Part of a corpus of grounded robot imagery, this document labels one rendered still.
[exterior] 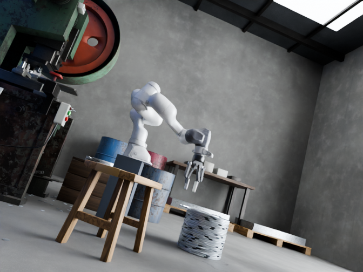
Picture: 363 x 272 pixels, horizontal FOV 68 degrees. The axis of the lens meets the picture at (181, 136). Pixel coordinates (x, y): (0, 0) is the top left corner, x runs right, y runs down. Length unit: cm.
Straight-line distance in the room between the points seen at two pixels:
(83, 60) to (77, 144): 299
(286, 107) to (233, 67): 153
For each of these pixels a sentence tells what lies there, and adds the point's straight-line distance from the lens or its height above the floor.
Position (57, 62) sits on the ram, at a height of 92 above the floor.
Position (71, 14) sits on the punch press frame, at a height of 122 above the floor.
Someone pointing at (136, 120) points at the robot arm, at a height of 73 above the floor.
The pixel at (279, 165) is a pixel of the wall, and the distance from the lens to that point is 633.
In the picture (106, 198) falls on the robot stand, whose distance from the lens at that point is 191.
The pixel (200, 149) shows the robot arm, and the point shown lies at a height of 62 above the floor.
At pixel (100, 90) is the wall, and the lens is 554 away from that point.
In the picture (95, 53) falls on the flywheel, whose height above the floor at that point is 125.
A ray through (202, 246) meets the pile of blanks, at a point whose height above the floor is 6.
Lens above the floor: 30
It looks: 12 degrees up
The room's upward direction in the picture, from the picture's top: 17 degrees clockwise
